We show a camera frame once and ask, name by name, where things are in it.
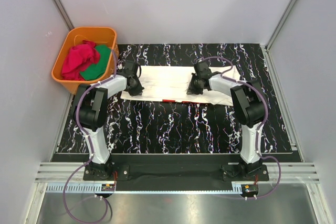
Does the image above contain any aluminium frame rail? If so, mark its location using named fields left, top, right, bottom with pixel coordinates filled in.
left=34, top=162, right=321, bottom=183

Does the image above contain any electronics board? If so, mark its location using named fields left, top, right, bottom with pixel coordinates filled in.
left=242, top=184, right=259, bottom=197
left=101, top=184, right=116, bottom=191

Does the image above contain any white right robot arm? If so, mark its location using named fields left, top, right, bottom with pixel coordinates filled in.
left=187, top=60, right=268, bottom=180

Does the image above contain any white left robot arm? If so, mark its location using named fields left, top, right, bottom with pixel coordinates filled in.
left=71, top=61, right=144, bottom=180

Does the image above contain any orange plastic basket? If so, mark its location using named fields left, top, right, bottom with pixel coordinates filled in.
left=51, top=27, right=119, bottom=94

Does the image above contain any left electronics board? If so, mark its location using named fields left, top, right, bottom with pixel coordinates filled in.
left=101, top=184, right=116, bottom=191

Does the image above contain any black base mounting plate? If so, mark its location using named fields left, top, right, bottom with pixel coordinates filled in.
left=83, top=154, right=269, bottom=182

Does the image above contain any red t-shirt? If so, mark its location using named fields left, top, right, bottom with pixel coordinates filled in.
left=61, top=40, right=100, bottom=81

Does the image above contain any white slotted cable duct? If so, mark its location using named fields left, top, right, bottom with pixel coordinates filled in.
left=46, top=183, right=242, bottom=195

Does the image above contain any green t-shirt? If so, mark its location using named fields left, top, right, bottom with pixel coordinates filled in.
left=80, top=45, right=111, bottom=81

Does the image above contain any black marbled table mat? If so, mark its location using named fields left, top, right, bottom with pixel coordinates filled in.
left=54, top=42, right=294, bottom=154

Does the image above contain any right electronics board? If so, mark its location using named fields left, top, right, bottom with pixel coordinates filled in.
left=242, top=184, right=259, bottom=197

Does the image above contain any white Coca-Cola t-shirt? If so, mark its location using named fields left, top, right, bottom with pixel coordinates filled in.
left=121, top=66, right=233, bottom=106

